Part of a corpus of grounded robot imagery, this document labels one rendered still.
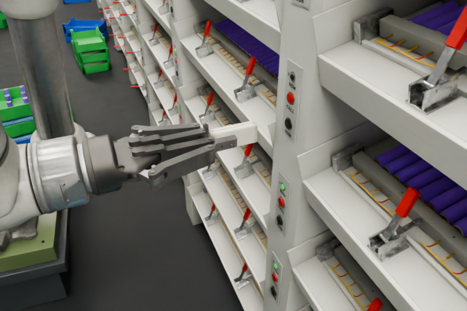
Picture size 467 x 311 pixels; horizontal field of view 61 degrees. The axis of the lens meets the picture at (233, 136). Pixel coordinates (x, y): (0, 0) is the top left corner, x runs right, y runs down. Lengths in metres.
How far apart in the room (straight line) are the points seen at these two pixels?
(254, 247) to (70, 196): 0.62
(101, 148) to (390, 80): 0.34
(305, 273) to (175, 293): 0.73
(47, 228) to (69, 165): 0.87
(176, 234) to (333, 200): 1.06
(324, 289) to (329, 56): 0.40
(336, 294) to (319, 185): 0.20
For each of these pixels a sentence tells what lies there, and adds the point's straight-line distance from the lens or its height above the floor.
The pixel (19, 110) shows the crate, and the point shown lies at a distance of 1.84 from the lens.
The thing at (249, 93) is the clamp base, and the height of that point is 0.77.
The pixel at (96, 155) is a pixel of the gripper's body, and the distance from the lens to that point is 0.50.
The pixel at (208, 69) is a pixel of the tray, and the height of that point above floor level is 0.75.
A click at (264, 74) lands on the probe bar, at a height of 0.80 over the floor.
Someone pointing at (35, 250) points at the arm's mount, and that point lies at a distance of 1.30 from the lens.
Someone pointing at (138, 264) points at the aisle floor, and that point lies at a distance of 1.50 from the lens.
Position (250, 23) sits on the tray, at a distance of 0.70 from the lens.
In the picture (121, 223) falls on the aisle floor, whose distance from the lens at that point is 1.66.
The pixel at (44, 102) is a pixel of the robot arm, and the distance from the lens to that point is 1.12.
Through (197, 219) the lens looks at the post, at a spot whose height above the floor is 0.02.
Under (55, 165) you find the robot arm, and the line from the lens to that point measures 0.50.
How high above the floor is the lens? 1.13
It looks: 33 degrees down
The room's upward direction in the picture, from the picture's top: straight up
